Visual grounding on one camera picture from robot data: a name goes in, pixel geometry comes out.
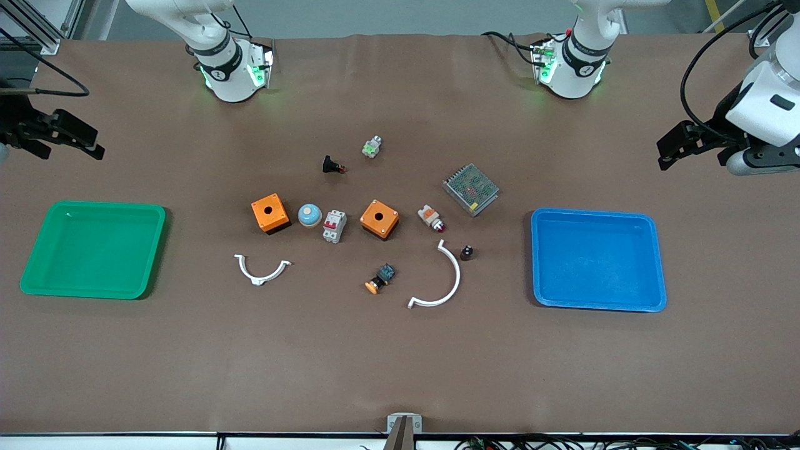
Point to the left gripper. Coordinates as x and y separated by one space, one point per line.
717 127

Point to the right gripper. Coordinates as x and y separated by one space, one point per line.
14 122

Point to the white circuit breaker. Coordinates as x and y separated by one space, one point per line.
334 226

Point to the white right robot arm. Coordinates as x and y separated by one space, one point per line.
228 69

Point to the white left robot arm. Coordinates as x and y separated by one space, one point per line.
581 62

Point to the green plastic tray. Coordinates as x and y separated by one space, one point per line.
94 250

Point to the blue plastic tray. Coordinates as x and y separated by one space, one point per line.
594 262

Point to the orange button box with hole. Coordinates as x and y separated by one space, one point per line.
278 209
384 220

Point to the metal mesh power supply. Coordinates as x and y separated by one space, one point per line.
472 189

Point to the small white pipe clamp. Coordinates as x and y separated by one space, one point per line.
256 277

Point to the light blue dome part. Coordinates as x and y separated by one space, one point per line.
309 215

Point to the black red indicator lamp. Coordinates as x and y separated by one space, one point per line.
329 165

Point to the red lamp white orange body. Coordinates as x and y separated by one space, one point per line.
430 216

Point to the large white pipe clamp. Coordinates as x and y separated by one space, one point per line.
455 278

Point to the orange mushroom push button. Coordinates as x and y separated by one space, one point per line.
375 285

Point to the aluminium frame profile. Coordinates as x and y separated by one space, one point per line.
759 39
47 44

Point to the white green switch module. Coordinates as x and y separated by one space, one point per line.
372 147

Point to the metal table edge bracket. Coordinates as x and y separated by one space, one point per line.
404 425

